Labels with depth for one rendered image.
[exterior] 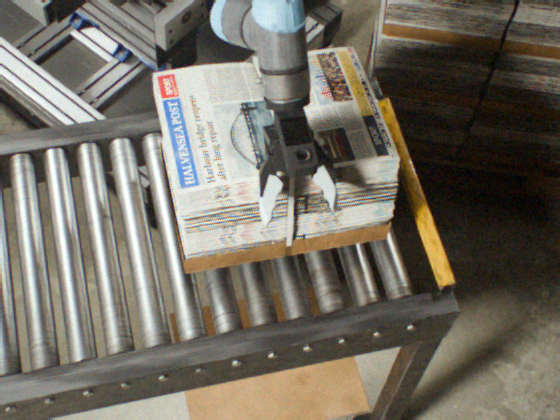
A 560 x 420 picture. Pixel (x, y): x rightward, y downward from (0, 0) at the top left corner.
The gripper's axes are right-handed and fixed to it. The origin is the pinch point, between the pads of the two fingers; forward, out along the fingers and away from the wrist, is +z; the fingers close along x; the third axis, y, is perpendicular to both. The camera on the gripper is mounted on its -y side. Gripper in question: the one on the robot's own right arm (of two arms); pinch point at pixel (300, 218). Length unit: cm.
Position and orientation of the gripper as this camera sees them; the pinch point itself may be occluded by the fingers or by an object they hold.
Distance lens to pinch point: 147.9
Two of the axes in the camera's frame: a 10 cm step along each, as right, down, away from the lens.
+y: -2.0, -4.1, 8.9
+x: -9.8, 1.7, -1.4
